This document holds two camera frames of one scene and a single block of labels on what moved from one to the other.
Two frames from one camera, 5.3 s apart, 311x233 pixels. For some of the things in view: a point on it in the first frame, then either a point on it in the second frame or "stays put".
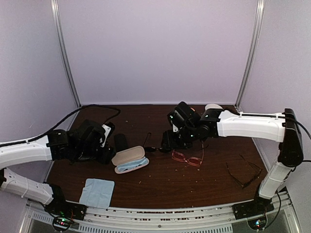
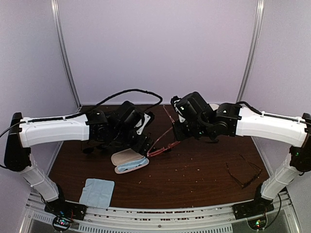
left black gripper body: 104,158 to 143,146
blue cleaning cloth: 132,164 stays put
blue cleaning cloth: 97,193 stays put
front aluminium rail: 211,218 stays put
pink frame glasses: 181,157 to 152,153
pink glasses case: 129,159 stays put
